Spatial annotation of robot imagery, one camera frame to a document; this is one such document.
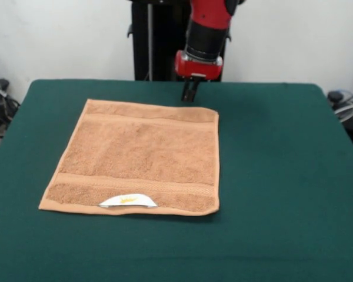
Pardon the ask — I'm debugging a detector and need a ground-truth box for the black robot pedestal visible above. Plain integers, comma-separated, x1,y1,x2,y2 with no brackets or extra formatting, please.
126,0,233,82

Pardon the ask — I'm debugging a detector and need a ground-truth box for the tan terry towel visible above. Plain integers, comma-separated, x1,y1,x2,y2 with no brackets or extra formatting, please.
38,98,220,217

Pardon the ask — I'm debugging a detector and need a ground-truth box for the dark green table cloth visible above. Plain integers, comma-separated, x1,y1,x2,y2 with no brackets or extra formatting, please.
0,78,353,282

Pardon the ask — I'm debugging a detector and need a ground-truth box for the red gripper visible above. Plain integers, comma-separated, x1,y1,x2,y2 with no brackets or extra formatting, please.
174,49,224,103

